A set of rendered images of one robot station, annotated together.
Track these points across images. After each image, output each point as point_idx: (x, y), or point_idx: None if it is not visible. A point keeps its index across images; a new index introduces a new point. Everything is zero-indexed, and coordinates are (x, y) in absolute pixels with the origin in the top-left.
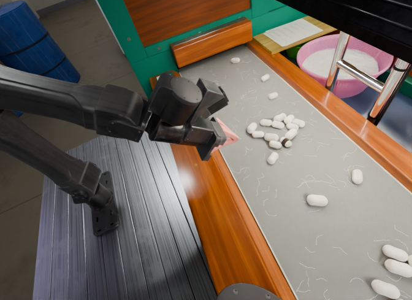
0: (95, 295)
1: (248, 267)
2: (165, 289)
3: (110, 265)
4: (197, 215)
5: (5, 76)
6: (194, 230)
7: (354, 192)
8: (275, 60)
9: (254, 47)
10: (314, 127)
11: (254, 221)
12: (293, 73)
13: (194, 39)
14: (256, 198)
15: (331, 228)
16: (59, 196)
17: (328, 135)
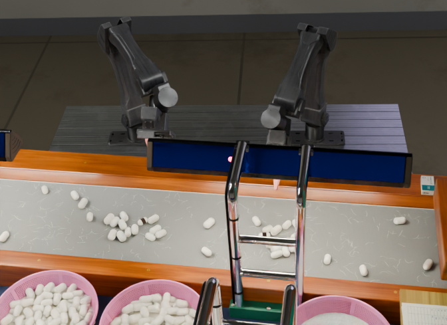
0: (245, 131)
1: (199, 174)
2: None
3: (259, 138)
4: None
5: (302, 48)
6: None
7: (199, 246)
8: (383, 288)
9: (435, 288)
10: (265, 264)
11: (221, 193)
12: (342, 286)
13: (446, 200)
14: None
15: (190, 222)
16: (342, 113)
17: (251, 266)
